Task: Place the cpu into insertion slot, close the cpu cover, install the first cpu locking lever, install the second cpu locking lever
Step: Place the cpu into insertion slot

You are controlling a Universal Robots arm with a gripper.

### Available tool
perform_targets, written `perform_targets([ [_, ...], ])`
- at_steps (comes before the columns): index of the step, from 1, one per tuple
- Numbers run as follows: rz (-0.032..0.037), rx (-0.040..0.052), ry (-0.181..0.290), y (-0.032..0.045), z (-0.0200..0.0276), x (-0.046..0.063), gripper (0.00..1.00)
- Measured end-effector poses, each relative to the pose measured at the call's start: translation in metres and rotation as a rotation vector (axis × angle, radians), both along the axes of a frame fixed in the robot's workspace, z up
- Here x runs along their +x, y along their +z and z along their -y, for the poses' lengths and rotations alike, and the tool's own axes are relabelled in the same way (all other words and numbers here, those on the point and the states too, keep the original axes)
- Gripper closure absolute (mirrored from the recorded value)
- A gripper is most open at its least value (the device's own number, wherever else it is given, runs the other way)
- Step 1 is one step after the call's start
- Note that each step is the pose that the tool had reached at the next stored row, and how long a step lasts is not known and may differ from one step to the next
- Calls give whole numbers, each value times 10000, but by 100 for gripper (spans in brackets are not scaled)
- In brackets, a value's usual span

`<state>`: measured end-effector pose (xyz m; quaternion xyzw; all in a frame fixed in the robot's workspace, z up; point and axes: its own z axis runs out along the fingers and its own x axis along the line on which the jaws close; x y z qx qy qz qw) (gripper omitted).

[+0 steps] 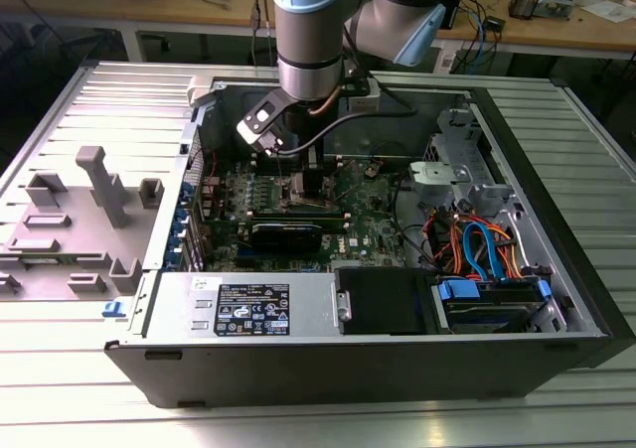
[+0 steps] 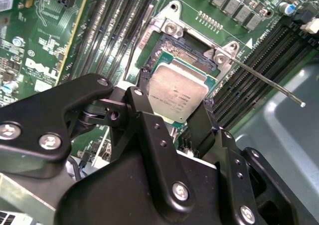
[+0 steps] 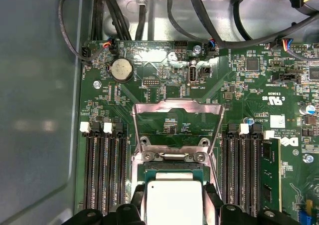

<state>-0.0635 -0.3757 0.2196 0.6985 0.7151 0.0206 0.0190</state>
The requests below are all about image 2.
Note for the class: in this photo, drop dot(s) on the metal socket cover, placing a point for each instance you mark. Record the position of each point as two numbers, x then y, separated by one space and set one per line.
149 16

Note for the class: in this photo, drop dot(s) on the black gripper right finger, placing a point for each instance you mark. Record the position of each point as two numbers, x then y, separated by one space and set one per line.
231 165

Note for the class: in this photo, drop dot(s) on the silver square CPU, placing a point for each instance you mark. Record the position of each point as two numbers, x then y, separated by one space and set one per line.
174 90

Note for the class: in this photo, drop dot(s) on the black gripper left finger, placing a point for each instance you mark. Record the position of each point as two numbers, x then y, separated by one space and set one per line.
37 115

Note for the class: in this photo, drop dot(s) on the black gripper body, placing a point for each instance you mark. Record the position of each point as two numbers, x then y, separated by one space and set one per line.
119 200

